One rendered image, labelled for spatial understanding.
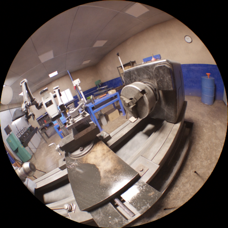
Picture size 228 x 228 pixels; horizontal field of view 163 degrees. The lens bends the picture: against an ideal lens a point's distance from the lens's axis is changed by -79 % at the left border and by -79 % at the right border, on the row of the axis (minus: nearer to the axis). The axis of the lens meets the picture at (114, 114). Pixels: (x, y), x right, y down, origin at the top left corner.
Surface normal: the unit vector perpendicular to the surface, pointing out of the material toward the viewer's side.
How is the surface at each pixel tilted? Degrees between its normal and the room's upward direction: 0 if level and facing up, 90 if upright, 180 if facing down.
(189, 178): 0
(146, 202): 0
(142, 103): 90
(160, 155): 0
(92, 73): 90
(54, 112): 90
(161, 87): 90
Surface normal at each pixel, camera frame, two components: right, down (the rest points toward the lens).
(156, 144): -0.33, -0.86
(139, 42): -0.76, 0.48
